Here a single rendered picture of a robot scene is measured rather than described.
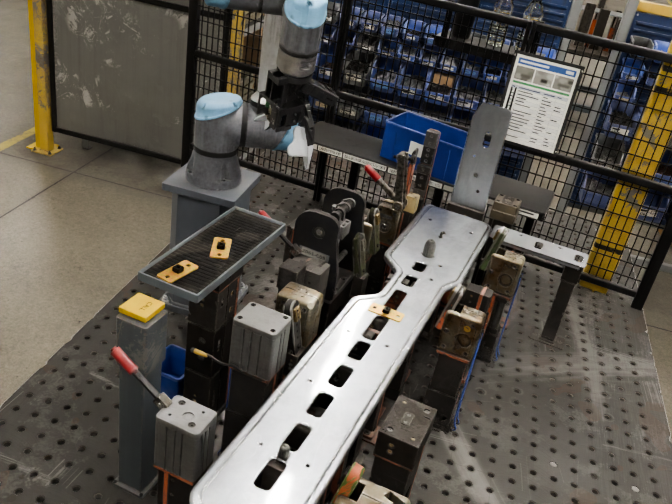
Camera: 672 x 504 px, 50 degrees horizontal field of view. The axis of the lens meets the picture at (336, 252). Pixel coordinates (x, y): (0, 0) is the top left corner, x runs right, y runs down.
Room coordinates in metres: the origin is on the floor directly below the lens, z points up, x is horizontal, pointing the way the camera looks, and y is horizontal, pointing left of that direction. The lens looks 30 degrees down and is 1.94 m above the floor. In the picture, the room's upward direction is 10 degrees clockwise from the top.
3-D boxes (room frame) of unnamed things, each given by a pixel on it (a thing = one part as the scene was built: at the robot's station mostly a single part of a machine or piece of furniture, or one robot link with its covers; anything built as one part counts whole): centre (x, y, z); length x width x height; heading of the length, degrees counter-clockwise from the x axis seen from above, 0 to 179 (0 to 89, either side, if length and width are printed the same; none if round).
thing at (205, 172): (1.77, 0.37, 1.15); 0.15 x 0.15 x 0.10
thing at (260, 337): (1.16, 0.12, 0.90); 0.13 x 0.10 x 0.41; 71
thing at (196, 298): (1.30, 0.25, 1.16); 0.37 x 0.14 x 0.02; 161
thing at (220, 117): (1.77, 0.36, 1.27); 0.13 x 0.12 x 0.14; 103
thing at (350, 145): (2.33, -0.24, 1.01); 0.90 x 0.22 x 0.03; 71
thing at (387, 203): (1.91, -0.14, 0.88); 0.07 x 0.06 x 0.35; 71
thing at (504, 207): (2.07, -0.50, 0.88); 0.08 x 0.08 x 0.36; 71
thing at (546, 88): (2.35, -0.56, 1.30); 0.23 x 0.02 x 0.31; 71
